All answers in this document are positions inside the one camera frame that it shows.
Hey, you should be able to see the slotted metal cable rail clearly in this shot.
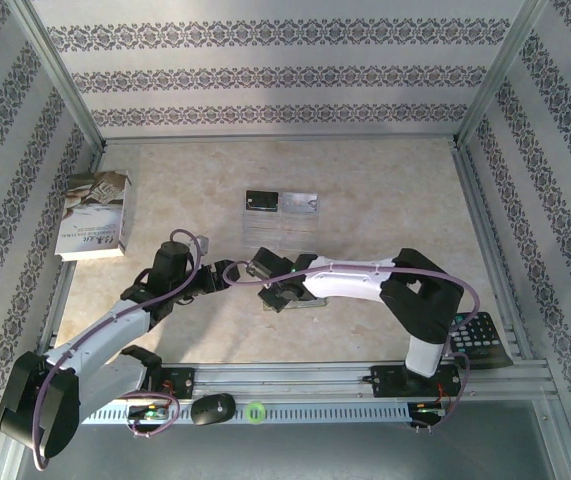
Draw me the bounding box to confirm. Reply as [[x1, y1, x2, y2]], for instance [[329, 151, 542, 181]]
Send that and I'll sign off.
[[79, 402, 411, 426]]

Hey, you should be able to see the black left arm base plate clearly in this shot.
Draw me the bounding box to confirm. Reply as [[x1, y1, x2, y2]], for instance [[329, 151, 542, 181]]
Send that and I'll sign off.
[[142, 366, 197, 401]]

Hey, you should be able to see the black computer mouse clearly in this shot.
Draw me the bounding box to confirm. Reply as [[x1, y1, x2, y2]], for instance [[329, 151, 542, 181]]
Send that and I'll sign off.
[[189, 393, 237, 427]]

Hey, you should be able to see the aluminium frame rail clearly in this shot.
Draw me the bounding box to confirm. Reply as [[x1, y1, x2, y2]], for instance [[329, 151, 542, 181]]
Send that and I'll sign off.
[[100, 133, 459, 147], [14, 362, 552, 401], [34, 147, 106, 364], [452, 144, 536, 361]]

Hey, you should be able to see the grey metal tray panel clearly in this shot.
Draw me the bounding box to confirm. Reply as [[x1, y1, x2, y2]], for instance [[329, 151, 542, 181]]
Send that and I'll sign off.
[[14, 399, 561, 480]]

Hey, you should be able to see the clear plastic card holder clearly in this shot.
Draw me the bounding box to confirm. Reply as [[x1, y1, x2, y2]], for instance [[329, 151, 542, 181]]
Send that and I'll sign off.
[[263, 294, 328, 312]]

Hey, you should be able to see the aluminium frame post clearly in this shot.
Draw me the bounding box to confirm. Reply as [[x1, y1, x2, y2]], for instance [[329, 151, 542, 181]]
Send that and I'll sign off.
[[12, 0, 107, 154], [450, 0, 555, 151]]

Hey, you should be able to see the silver credit card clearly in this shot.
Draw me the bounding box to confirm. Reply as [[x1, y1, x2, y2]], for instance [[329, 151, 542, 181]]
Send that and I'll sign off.
[[280, 192, 321, 215]]

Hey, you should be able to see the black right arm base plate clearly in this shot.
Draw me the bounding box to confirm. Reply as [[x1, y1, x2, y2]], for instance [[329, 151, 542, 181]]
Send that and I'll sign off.
[[370, 364, 462, 400]]

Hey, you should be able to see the white heritage cultural book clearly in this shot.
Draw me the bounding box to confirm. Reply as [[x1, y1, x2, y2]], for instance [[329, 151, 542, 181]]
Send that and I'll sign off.
[[54, 169, 132, 262]]

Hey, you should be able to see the black credit card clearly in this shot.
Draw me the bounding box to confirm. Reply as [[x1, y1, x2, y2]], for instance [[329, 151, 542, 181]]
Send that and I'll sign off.
[[244, 189, 280, 212]]

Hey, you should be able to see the black calculator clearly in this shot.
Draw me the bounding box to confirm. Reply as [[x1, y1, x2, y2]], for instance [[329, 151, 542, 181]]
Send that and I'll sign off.
[[447, 312, 514, 372]]

